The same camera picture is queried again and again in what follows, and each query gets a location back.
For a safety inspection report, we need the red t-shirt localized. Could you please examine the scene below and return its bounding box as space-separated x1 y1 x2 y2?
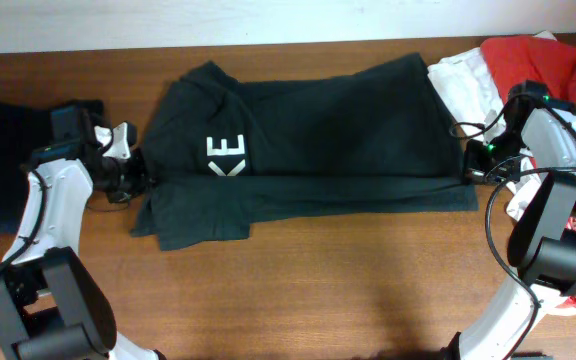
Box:
464 36 576 297

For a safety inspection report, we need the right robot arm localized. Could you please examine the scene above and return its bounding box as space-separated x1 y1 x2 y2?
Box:
440 81 576 360

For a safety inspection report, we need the black Nike t-shirt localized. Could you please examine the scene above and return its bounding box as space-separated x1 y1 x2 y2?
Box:
132 53 478 251

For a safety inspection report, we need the white t-shirt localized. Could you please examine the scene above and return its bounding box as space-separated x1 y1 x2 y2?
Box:
426 29 576 317

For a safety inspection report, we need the folded dark navy garment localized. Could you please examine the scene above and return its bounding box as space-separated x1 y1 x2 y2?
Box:
0 102 55 234

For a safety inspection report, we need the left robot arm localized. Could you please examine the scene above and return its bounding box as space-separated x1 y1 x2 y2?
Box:
0 100 164 360

